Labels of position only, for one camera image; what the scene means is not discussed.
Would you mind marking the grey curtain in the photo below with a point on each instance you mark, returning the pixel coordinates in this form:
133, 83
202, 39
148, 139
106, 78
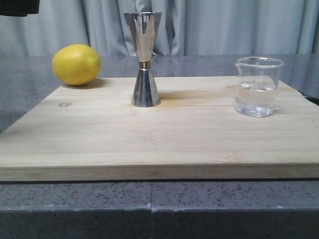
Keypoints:
187, 27

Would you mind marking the clear glass beaker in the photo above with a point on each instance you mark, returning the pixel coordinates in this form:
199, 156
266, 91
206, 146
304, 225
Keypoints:
258, 80

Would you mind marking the black board handle loop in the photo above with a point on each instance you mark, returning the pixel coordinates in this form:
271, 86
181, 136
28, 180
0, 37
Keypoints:
311, 99

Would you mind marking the steel double jigger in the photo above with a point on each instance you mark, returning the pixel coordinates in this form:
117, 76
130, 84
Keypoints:
143, 28

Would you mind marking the bamboo cutting board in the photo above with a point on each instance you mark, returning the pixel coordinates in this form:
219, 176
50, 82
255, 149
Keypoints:
94, 133

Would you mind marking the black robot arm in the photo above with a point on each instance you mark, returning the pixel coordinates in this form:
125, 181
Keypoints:
20, 8

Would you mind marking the yellow lemon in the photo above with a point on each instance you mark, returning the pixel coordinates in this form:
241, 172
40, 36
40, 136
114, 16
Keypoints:
76, 64

